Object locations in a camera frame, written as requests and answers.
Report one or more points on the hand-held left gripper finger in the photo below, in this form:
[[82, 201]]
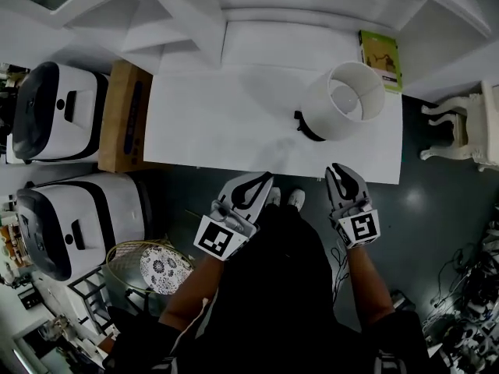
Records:
[[261, 205], [230, 187]]

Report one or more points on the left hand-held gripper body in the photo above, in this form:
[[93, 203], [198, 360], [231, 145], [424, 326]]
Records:
[[222, 236]]

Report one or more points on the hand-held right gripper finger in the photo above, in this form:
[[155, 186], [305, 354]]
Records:
[[334, 197], [358, 189]]

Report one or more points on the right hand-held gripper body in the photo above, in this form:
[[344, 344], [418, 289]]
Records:
[[358, 228]]

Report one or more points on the white table lamp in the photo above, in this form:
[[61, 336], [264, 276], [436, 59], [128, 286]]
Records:
[[331, 107]]

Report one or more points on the person's right forearm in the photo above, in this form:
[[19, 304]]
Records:
[[366, 286]]

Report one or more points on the person's left forearm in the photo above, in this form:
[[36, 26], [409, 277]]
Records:
[[191, 290]]

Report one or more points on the white desk with drawers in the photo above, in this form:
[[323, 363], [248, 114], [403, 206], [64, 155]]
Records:
[[214, 123]]

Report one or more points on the white wall shelf unit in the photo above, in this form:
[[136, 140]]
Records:
[[175, 33]]

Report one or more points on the person's left white shoe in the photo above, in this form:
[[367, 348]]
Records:
[[273, 197]]

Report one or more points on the person's white shoe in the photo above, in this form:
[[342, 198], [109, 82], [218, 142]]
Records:
[[296, 199], [273, 197]]

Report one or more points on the person's right white shoe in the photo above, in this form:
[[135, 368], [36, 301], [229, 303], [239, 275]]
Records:
[[296, 199]]

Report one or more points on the person's black clothing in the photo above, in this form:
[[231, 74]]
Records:
[[280, 286]]

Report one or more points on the white and black robot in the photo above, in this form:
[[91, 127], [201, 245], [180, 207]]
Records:
[[109, 209], [78, 131]]

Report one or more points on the brown cardboard box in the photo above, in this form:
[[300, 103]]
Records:
[[121, 131]]

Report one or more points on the green book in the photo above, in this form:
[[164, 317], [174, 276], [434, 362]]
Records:
[[384, 53]]

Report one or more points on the black metal frame rack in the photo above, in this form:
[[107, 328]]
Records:
[[91, 294]]

